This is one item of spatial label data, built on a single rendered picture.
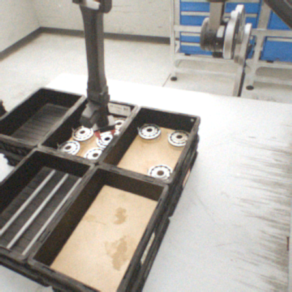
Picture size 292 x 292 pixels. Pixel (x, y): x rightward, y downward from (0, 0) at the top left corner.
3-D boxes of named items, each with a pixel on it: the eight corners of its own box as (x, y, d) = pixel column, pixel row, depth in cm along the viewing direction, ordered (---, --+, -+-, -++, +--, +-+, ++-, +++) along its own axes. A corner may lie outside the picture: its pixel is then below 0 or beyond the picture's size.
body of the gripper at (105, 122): (116, 127, 119) (113, 113, 114) (93, 134, 118) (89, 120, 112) (113, 118, 124) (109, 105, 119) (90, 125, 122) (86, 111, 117)
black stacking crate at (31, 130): (47, 103, 161) (40, 87, 154) (91, 113, 151) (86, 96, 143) (-4, 150, 136) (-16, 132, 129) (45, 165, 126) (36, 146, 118)
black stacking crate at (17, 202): (45, 165, 126) (36, 148, 118) (102, 183, 115) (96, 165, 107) (-28, 246, 101) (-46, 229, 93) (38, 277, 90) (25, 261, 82)
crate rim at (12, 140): (42, 89, 155) (40, 85, 153) (87, 98, 144) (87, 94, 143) (-15, 135, 130) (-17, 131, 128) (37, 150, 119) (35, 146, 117)
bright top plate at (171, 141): (173, 129, 128) (173, 128, 128) (193, 133, 125) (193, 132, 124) (164, 143, 122) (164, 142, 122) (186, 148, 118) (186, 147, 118)
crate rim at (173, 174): (140, 109, 134) (139, 104, 132) (201, 120, 123) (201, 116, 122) (98, 167, 109) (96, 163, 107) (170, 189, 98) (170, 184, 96)
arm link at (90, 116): (111, 92, 107) (90, 84, 108) (96, 110, 100) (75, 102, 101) (110, 114, 116) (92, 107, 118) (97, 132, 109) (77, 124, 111)
